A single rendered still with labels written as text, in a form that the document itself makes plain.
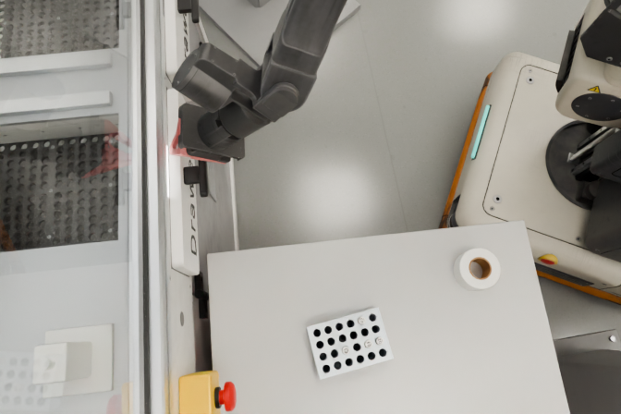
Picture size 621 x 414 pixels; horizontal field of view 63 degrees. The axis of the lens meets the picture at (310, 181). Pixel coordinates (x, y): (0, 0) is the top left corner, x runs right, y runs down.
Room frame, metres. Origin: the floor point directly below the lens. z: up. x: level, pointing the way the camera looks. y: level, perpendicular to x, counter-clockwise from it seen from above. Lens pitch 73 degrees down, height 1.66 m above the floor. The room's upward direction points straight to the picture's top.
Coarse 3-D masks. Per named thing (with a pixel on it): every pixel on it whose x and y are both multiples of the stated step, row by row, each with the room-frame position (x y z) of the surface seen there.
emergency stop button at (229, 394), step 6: (228, 384) -0.07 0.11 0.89; (234, 384) -0.07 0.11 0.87; (222, 390) -0.08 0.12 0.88; (228, 390) -0.07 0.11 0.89; (234, 390) -0.08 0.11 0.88; (222, 396) -0.08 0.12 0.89; (228, 396) -0.08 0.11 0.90; (234, 396) -0.08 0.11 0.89; (222, 402) -0.09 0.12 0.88; (228, 402) -0.09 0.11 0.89; (234, 402) -0.09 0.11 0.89; (228, 408) -0.10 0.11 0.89
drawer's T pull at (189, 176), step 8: (200, 160) 0.26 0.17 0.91; (184, 168) 0.25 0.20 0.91; (192, 168) 0.25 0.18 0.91; (200, 168) 0.25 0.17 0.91; (184, 176) 0.24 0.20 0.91; (192, 176) 0.24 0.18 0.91; (200, 176) 0.24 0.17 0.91; (192, 184) 0.23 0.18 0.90; (200, 184) 0.22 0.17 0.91; (200, 192) 0.21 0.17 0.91
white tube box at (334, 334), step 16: (336, 320) 0.03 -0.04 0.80; (352, 320) 0.03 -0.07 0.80; (368, 320) 0.03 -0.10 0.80; (320, 336) 0.00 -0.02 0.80; (336, 336) 0.00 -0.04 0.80; (352, 336) 0.00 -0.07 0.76; (368, 336) 0.00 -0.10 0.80; (384, 336) 0.00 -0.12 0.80; (320, 352) -0.03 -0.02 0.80; (336, 352) -0.03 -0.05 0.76; (352, 352) -0.03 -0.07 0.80; (368, 352) -0.02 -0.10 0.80; (384, 352) -0.03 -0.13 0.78; (320, 368) -0.05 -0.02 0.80; (336, 368) -0.05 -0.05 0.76; (352, 368) -0.05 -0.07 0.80
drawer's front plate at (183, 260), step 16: (176, 96) 0.36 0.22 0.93; (176, 112) 0.34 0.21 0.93; (176, 128) 0.31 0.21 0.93; (176, 160) 0.26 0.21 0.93; (192, 160) 0.29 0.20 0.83; (176, 176) 0.23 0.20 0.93; (176, 192) 0.21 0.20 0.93; (176, 208) 0.18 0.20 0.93; (176, 224) 0.16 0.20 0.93; (192, 224) 0.17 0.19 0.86; (176, 240) 0.13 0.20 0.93; (192, 240) 0.14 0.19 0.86; (176, 256) 0.11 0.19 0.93; (192, 256) 0.12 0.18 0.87; (192, 272) 0.09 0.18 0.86
